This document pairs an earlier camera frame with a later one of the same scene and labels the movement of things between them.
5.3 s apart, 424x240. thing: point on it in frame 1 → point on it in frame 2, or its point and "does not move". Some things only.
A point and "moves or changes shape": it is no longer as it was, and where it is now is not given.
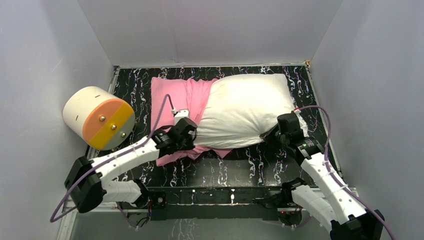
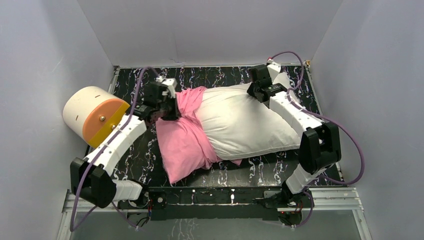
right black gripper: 269,136 → 251,91
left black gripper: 188,131 → 171,110
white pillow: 241,109 moves or changes shape
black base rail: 212,202 does not move
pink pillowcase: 184,93 moves or changes shape
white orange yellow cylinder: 99,119 does not move
